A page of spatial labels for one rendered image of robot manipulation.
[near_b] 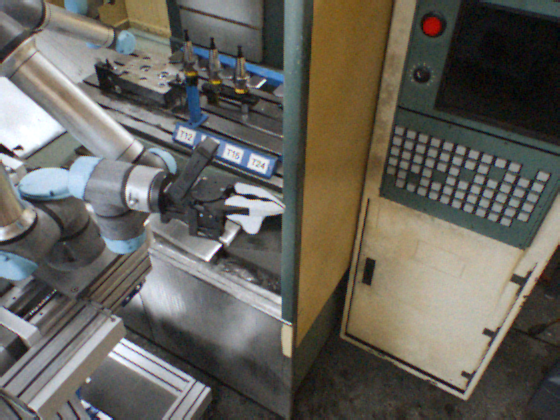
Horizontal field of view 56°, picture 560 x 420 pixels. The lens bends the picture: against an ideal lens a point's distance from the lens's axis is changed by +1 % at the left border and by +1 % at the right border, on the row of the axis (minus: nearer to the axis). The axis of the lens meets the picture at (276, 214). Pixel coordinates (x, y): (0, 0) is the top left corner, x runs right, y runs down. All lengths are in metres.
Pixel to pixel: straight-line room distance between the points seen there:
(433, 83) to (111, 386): 1.63
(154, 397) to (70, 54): 1.85
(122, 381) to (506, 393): 1.62
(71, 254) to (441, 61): 1.00
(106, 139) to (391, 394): 1.78
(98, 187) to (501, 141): 0.97
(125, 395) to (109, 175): 1.45
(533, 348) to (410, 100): 1.62
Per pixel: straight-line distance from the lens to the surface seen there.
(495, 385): 2.58
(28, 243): 1.15
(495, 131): 1.41
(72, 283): 1.32
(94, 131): 1.01
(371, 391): 2.42
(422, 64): 1.37
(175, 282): 1.87
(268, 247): 1.83
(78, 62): 3.07
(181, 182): 0.82
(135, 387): 2.23
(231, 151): 1.94
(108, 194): 0.89
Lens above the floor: 2.15
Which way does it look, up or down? 45 degrees down
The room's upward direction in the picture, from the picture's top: straight up
